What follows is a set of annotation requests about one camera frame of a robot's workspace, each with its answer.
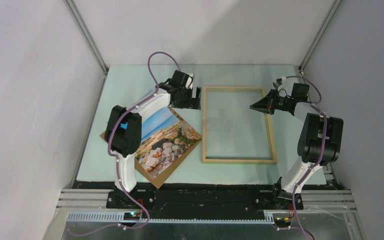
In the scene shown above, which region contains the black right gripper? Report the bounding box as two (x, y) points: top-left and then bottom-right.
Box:
(249, 88), (290, 115)

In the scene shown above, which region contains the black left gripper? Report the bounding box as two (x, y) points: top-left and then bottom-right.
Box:
(172, 86), (201, 110)

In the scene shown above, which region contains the wooden picture frame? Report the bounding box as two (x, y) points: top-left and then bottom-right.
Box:
(202, 85), (277, 164)

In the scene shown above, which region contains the beach landscape photo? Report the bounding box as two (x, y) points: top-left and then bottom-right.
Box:
(134, 92), (202, 179)

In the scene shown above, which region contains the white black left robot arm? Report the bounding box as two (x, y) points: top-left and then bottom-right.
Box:
(104, 70), (202, 208)

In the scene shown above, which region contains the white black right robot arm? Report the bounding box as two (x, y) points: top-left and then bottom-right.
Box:
(249, 79), (344, 209)

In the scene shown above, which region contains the brown cardboard backing board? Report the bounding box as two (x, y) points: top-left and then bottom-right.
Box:
(99, 105), (202, 190)

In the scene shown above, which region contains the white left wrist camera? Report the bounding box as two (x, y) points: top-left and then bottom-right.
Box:
(185, 73), (194, 89)

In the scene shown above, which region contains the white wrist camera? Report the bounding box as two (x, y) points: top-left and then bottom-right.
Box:
(185, 73), (194, 89)
(273, 76), (287, 91)

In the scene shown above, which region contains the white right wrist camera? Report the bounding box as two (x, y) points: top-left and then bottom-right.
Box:
(273, 76), (287, 91)

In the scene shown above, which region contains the right aluminium corner post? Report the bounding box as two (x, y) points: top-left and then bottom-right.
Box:
(297, 0), (343, 72)

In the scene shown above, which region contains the aluminium corner post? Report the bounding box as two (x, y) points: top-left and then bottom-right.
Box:
(297, 0), (343, 72)
(63, 0), (109, 75)

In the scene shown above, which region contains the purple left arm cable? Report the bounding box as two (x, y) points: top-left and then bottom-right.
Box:
(66, 51), (181, 238)

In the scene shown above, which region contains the aluminium front rail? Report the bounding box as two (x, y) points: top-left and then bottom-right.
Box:
(56, 189), (357, 217)

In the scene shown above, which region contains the grey slotted cable duct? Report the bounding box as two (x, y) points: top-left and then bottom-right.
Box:
(66, 211), (275, 225)

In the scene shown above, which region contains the left aluminium corner post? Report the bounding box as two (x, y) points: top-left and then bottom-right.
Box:
(63, 0), (109, 75)

